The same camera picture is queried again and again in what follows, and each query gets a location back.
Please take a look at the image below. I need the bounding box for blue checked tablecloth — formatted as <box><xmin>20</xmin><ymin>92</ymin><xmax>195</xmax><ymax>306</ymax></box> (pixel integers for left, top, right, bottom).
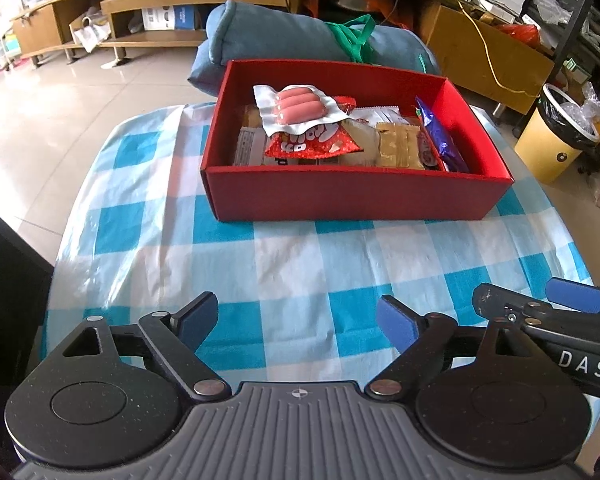
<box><xmin>42</xmin><ymin>102</ymin><xmax>600</xmax><ymax>426</ymax></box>

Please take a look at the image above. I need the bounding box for white plastic trolley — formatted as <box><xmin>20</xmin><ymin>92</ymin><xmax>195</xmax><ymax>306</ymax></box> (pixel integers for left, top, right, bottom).
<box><xmin>0</xmin><ymin>25</ymin><xmax>21</xmax><ymax>73</ymax></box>

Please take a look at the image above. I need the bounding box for white green snack packet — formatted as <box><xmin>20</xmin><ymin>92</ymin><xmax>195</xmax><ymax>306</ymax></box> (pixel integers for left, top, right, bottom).
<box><xmin>231</xmin><ymin>126</ymin><xmax>273</xmax><ymax>167</ymax></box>

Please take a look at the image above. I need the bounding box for yellow trash bin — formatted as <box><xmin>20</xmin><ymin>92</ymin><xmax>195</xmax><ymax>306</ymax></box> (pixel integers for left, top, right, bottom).
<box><xmin>514</xmin><ymin>83</ymin><xmax>600</xmax><ymax>184</ymax></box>

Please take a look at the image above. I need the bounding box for black metal shelf rack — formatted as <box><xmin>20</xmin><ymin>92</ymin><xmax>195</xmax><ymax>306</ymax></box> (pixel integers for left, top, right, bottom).
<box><xmin>520</xmin><ymin>0</ymin><xmax>600</xmax><ymax>126</ymax></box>

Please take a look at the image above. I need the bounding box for clear plastic bag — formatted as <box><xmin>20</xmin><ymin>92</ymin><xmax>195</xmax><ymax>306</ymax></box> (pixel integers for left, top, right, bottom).
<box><xmin>555</xmin><ymin>82</ymin><xmax>600</xmax><ymax>131</ymax></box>

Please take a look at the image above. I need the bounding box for red white barcode snack packet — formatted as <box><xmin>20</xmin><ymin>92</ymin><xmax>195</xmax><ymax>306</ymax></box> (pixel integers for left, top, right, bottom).
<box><xmin>417</xmin><ymin>127</ymin><xmax>446</xmax><ymax>170</ymax></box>

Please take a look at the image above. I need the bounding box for white pouch with red print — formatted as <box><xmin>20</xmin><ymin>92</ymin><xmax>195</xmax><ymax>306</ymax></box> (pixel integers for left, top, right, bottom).
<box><xmin>352</xmin><ymin>105</ymin><xmax>403</xmax><ymax>128</ymax></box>

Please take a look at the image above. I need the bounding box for wooden TV cabinet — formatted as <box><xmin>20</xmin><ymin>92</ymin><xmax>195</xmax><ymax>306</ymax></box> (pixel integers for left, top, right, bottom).
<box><xmin>11</xmin><ymin>0</ymin><xmax>556</xmax><ymax>116</ymax></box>

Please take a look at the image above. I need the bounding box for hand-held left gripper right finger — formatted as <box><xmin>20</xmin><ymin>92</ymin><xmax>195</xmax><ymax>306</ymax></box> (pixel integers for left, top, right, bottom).
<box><xmin>364</xmin><ymin>295</ymin><xmax>546</xmax><ymax>403</ymax></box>

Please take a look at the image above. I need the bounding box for green strap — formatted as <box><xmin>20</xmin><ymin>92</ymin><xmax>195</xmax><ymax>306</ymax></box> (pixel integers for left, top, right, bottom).
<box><xmin>327</xmin><ymin>15</ymin><xmax>378</xmax><ymax>64</ymax></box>

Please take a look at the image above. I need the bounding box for gold foil snack packet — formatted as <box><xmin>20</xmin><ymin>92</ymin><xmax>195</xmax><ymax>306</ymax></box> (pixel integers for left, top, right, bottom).
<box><xmin>375</xmin><ymin>121</ymin><xmax>426</xmax><ymax>170</ymax></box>

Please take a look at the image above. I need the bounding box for white paper bag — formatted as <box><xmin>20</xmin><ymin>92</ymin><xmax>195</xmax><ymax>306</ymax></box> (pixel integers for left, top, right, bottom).
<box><xmin>70</xmin><ymin>15</ymin><xmax>112</xmax><ymax>53</ymax></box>

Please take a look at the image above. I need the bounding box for yellow cable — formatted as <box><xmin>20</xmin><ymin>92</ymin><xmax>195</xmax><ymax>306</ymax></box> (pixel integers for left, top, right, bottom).
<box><xmin>380</xmin><ymin>0</ymin><xmax>543</xmax><ymax>97</ymax></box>

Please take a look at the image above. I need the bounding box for red cardboard box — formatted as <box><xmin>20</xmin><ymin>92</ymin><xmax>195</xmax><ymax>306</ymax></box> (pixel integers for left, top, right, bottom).
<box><xmin>200</xmin><ymin>59</ymin><xmax>513</xmax><ymax>223</ymax></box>

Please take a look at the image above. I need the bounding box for black cabinet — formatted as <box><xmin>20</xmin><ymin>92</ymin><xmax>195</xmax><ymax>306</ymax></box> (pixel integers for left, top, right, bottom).
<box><xmin>0</xmin><ymin>195</ymin><xmax>55</xmax><ymax>451</ymax></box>

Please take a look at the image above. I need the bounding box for clear packet of yellow crisps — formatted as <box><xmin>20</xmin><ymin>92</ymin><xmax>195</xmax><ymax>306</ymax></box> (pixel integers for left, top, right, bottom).
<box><xmin>240</xmin><ymin>105</ymin><xmax>266</xmax><ymax>128</ymax></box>

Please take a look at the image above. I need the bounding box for clear sausage pack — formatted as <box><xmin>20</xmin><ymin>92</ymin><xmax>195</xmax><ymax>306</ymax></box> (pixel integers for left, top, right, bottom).
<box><xmin>252</xmin><ymin>84</ymin><xmax>343</xmax><ymax>137</ymax></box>

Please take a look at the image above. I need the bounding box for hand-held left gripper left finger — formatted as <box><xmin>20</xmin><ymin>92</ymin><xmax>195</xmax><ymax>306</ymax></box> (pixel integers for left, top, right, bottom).
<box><xmin>60</xmin><ymin>291</ymin><xmax>232</xmax><ymax>403</ymax></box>

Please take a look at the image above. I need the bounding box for orange plastic bag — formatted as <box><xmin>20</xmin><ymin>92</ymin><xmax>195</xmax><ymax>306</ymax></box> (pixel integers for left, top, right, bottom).
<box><xmin>307</xmin><ymin>0</ymin><xmax>396</xmax><ymax>23</ymax></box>

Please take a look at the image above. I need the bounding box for blue white carton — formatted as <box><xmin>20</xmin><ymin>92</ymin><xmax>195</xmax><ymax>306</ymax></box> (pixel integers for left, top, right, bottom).
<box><xmin>141</xmin><ymin>5</ymin><xmax>198</xmax><ymax>31</ymax></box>

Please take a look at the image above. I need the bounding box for clear packet of pale pastry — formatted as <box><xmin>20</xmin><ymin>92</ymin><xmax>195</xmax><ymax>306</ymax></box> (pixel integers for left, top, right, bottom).
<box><xmin>337</xmin><ymin>120</ymin><xmax>381</xmax><ymax>167</ymax></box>

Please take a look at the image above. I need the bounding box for blue rolled blanket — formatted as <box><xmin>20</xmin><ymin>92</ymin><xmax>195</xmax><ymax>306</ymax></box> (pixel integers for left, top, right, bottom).
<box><xmin>187</xmin><ymin>1</ymin><xmax>438</xmax><ymax>96</ymax></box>

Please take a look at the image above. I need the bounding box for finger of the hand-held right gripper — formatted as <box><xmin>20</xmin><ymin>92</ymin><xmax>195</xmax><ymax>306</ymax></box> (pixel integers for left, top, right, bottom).
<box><xmin>471</xmin><ymin>282</ymin><xmax>600</xmax><ymax>345</ymax></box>
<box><xmin>545</xmin><ymin>277</ymin><xmax>600</xmax><ymax>317</ymax></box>

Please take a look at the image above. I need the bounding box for red plastic bag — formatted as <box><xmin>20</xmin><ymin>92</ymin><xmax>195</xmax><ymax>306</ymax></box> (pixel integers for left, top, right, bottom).
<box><xmin>497</xmin><ymin>24</ymin><xmax>541</xmax><ymax>46</ymax></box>

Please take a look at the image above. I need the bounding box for purple wafer packet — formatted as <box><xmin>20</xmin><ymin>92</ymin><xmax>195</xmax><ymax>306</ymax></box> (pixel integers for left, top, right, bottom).
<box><xmin>414</xmin><ymin>96</ymin><xmax>471</xmax><ymax>173</ymax></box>

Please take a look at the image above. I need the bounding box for red snack packet white print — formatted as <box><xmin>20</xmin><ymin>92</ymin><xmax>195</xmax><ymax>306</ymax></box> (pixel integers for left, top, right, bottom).
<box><xmin>264</xmin><ymin>122</ymin><xmax>363</xmax><ymax>159</ymax></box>

